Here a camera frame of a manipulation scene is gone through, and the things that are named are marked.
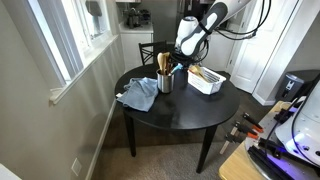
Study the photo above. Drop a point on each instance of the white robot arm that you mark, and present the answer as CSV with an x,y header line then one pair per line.
x,y
191,33

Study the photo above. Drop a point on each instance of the black trash can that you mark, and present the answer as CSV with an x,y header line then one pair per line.
x,y
290,88

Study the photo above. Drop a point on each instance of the white kitchen cabinet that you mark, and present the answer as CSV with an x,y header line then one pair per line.
x,y
133,50

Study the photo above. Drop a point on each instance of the round black table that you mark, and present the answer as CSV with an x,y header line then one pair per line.
x,y
186,106

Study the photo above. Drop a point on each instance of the dark wooden spoon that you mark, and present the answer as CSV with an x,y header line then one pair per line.
x,y
170,66

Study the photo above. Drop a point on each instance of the blue cloth towel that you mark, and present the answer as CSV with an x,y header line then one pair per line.
x,y
140,93

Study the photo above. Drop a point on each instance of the white plastic basket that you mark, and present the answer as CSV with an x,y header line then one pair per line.
x,y
206,85

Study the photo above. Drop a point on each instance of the black orange bar clamp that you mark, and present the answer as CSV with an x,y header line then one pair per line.
x,y
245,130
251,121
230,141

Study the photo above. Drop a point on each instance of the black wooden chair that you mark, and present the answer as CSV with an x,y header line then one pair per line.
x,y
151,50

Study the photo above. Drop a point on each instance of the light wooden workbench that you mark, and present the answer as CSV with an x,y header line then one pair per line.
x,y
233,170

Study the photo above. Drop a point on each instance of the black coffee machine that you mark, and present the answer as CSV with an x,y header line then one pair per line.
x,y
132,18

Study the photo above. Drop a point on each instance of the white framed window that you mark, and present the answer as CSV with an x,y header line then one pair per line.
x,y
83,73

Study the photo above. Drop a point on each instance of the light wooden spoon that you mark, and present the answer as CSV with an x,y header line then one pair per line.
x,y
195,70

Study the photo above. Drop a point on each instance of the blue wooden spoon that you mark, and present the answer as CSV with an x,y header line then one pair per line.
x,y
176,68

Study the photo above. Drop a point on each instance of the metal utensil holder cup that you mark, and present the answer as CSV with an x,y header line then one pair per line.
x,y
165,83

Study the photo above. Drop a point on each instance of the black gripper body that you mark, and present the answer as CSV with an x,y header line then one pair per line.
x,y
191,62

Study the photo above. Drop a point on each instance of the white wall outlet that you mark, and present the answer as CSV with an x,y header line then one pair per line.
x,y
76,166

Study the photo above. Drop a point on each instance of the white panel door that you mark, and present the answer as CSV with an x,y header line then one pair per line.
x,y
253,60

